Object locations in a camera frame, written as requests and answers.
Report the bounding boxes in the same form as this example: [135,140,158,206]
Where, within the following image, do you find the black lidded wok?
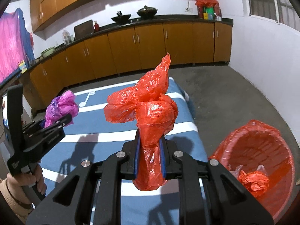
[137,6,158,20]

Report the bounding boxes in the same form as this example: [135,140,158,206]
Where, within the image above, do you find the green yellow boxes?
[203,7,215,20]

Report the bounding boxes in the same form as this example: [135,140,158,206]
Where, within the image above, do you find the purple plastic bag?
[44,90,79,128]

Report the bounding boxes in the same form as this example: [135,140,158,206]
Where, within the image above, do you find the large red plastic bag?
[238,170,269,198]

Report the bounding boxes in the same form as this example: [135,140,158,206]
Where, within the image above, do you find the beige sleeve forearm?
[1,179,33,224]

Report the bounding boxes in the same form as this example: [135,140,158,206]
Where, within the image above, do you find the glass jar with bag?
[62,30,74,45]

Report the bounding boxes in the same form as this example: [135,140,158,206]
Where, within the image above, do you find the black wok with ladle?
[111,11,131,24]

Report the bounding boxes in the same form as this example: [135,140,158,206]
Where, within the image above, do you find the red mesh trash basket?
[224,131,295,220]

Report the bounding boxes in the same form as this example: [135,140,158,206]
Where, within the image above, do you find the wall power socket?
[185,8,193,13]

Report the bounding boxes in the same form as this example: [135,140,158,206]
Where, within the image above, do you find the red bottle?
[94,21,99,32]

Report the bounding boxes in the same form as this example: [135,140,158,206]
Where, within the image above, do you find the pink blue hanging cloth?
[1,8,35,82]

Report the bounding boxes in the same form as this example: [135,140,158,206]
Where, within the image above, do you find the barred window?
[249,0,299,31]

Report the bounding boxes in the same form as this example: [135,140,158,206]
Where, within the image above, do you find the person's left hand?
[7,163,47,194]

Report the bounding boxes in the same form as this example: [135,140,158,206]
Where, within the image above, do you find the small clear plastic bag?
[229,165,268,178]

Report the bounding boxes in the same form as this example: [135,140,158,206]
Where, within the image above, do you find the red bag on counter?
[195,0,219,8]

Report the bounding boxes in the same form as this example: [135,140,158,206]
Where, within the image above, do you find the yellow toy on counter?
[19,60,27,74]

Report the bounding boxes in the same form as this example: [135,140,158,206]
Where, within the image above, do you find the red basket liner bag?
[211,120,295,222]

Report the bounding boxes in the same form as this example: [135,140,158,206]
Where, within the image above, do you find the small red plastic bag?
[104,54,179,191]

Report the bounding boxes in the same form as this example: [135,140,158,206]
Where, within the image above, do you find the blue white striped tablecloth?
[41,78,207,224]

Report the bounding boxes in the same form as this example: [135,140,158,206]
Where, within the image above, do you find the black countertop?
[25,14,233,71]

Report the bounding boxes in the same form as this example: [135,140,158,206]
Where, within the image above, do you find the lower wooden kitchen cabinets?
[19,22,232,110]

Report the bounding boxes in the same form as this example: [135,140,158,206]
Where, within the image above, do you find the green basin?
[41,47,55,58]

